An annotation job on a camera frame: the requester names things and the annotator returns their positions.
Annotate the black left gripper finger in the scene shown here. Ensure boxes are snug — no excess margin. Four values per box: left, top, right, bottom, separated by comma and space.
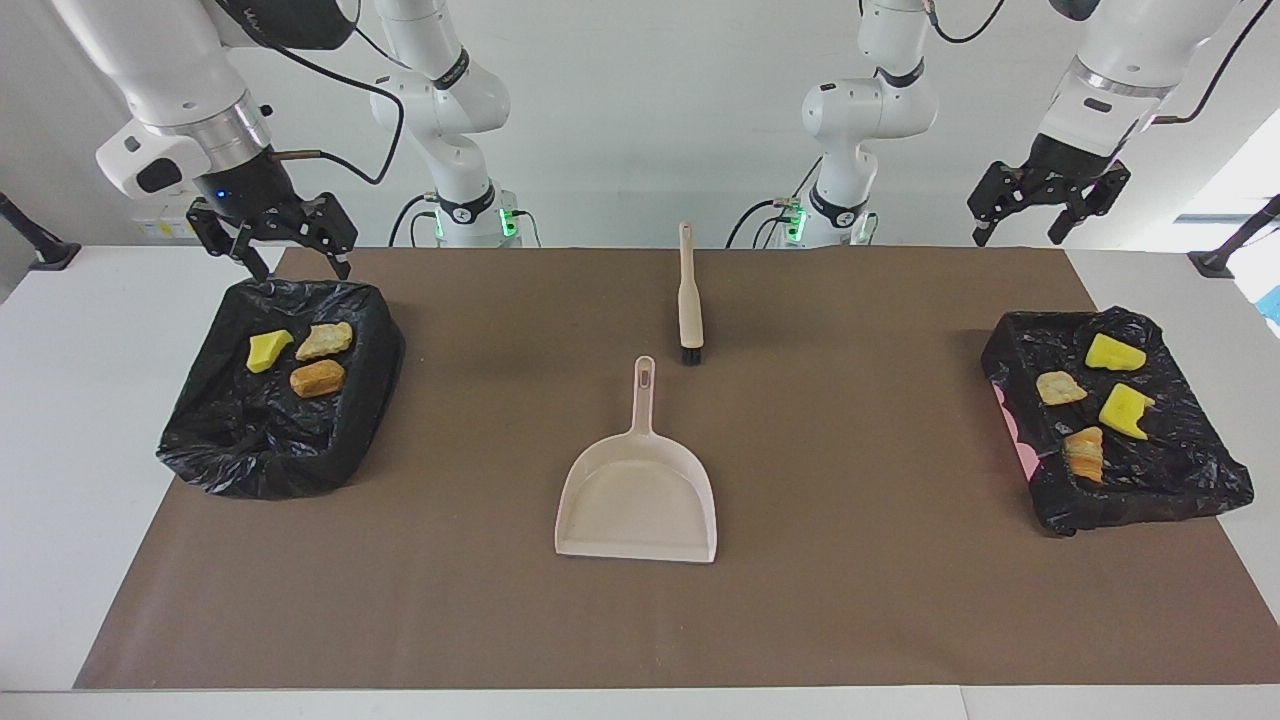
967, 160, 1039, 247
1047, 162, 1132, 246

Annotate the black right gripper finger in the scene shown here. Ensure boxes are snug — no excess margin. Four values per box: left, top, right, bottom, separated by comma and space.
187, 198, 271, 283
305, 192, 359, 281

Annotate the long flaky croissant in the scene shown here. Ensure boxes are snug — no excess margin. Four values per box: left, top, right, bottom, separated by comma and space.
295, 321, 355, 362

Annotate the yellow sponge wedge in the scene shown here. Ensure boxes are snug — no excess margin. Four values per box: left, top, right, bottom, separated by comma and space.
247, 329, 296, 374

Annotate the brown bread loaf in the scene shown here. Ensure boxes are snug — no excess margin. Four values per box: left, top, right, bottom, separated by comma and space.
290, 359, 347, 399

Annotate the yellow sponge piece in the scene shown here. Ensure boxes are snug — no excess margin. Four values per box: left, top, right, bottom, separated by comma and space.
1085, 333, 1148, 373
1098, 383, 1156, 441

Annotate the pale flaky pastry piece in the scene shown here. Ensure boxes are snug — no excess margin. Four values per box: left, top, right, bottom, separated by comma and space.
1035, 371, 1089, 407

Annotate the small round croissant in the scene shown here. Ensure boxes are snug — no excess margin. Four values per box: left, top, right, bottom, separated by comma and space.
1063, 426, 1106, 486

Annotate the beige hand brush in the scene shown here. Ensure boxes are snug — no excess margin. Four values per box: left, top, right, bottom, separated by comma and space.
678, 222, 704, 366

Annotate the beige plastic dustpan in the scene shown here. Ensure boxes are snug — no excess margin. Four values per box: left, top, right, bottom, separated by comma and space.
555, 355, 718, 564

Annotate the black bag lined pink bin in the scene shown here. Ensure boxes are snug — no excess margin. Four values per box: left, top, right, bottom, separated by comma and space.
980, 306, 1256, 538

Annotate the brown table mat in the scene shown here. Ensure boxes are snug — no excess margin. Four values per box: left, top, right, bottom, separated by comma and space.
75, 247, 1280, 691

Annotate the white wall socket box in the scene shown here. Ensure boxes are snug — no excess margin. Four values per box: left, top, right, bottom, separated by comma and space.
132, 205, 201, 241

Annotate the black right base cable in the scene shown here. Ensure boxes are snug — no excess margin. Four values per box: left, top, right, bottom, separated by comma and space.
388, 193, 441, 248

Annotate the black base cable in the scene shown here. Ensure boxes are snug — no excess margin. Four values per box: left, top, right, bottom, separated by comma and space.
388, 193, 441, 248
726, 155, 826, 248

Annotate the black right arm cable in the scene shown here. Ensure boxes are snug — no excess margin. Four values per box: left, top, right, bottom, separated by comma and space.
205, 0, 406, 186

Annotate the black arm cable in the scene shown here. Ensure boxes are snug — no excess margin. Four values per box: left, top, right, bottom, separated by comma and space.
925, 0, 1266, 126
205, 0, 406, 186

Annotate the black camera stand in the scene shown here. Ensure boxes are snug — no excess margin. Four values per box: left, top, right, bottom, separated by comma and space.
0, 192, 81, 272
1188, 195, 1280, 279

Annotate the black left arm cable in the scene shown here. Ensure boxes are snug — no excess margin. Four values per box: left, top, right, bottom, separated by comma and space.
925, 0, 1266, 126

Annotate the black left base cable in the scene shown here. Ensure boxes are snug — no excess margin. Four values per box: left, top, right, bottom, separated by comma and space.
726, 155, 826, 248

